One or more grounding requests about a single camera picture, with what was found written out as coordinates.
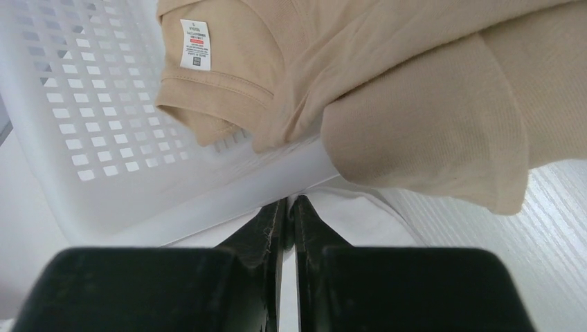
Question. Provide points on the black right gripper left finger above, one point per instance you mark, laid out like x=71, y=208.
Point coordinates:
x=234, y=286

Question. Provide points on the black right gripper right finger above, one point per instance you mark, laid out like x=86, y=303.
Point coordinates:
x=342, y=287

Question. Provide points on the white t-shirt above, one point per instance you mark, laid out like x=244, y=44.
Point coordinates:
x=360, y=216

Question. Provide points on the beige t-shirt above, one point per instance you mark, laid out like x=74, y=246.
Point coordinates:
x=445, y=98

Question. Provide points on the white plastic basket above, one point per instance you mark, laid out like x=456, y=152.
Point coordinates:
x=79, y=79

